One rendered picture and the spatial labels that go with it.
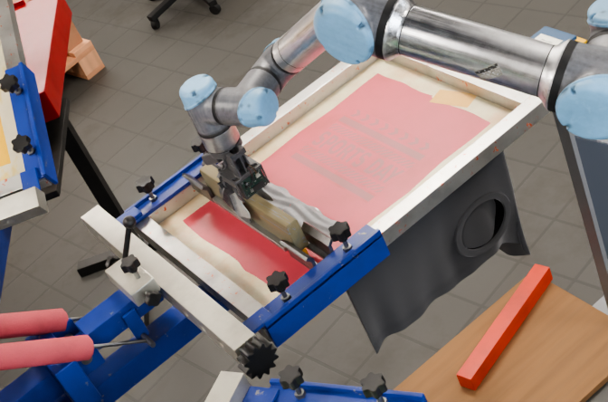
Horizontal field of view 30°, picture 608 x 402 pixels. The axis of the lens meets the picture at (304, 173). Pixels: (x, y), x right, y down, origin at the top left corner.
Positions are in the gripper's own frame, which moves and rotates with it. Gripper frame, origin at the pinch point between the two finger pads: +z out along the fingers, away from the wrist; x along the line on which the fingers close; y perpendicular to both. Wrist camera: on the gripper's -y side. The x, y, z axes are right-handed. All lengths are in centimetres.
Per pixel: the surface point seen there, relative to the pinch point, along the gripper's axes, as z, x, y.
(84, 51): 89, 58, -296
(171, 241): 1.9, -16.3, -11.9
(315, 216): 4.8, 8.9, 8.6
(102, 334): -1.0, -41.4, 3.2
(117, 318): -2.0, -37.3, 3.2
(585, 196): 49, 75, 14
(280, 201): 4.6, 7.4, -2.7
